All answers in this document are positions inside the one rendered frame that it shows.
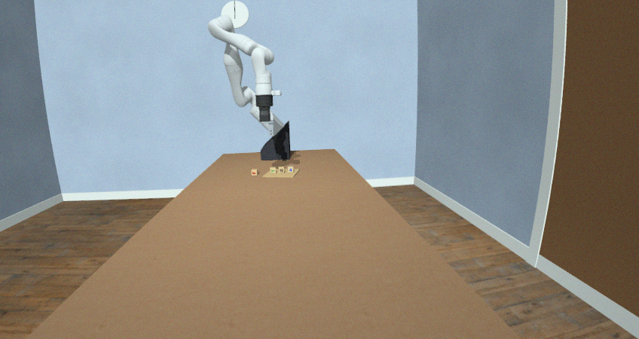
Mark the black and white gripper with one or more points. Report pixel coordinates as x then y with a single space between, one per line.
264 99

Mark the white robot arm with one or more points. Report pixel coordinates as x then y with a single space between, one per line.
261 56

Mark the tan flat mat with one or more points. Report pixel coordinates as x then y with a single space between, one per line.
282 175

